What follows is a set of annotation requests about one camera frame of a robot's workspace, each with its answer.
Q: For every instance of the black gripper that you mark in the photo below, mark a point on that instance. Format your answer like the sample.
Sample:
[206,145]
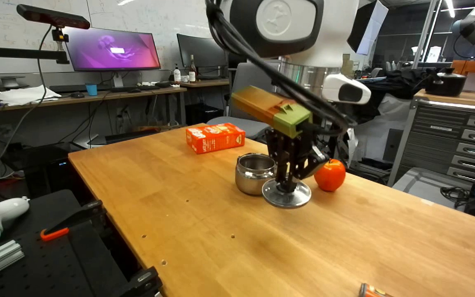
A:
[289,140]

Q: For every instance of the silver tea pot lid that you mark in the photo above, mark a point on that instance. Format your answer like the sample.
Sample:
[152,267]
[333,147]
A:
[287,194]

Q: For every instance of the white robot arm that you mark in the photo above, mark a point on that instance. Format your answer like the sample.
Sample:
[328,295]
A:
[333,33]

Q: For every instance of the silver metal tea pot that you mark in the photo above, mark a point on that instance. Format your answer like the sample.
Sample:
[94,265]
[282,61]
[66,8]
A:
[251,175]

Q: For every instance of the black cooking pot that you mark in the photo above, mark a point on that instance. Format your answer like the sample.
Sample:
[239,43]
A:
[445,84]

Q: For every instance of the orange round fruit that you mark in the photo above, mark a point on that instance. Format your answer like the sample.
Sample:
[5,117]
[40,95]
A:
[330,175]

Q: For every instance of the orange cracker box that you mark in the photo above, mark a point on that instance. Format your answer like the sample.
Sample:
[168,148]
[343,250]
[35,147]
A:
[214,137]

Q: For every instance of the grey office chair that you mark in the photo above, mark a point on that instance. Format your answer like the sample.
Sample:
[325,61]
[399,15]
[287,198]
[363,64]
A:
[246,74]

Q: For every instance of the black cloth pile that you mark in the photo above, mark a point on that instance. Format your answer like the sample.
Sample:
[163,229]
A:
[396,84]

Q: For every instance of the small orange yellow can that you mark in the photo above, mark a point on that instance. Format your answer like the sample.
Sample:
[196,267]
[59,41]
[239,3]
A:
[371,290]

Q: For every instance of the dark computer monitor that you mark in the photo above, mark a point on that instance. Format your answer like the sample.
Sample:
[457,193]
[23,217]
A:
[198,51]

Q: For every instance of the grey drawer cabinet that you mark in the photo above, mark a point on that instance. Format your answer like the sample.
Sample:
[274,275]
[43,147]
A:
[440,137]

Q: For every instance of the black softbox light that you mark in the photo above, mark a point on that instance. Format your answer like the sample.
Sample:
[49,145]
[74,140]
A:
[366,26]

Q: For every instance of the long wooden desk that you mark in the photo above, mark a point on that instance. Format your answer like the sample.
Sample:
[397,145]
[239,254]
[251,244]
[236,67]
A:
[110,94]

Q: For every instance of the monitor with purple screen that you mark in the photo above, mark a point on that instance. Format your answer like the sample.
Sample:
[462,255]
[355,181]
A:
[110,51]

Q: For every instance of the blue cup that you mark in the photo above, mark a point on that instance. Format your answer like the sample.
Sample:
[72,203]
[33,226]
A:
[91,89]

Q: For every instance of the black perforated side table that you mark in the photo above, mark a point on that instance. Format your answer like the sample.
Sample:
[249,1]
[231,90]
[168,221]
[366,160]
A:
[56,269]

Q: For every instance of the white papers pile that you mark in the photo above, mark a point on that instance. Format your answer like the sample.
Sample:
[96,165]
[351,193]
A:
[23,94]

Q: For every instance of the wood and green camera box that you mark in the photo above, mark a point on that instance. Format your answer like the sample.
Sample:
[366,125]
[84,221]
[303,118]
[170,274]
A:
[270,109]

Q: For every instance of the black clamp mount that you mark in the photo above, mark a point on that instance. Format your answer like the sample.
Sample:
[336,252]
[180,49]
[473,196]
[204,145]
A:
[143,282]

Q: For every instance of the black bar camera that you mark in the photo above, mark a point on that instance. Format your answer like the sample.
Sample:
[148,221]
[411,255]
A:
[49,15]

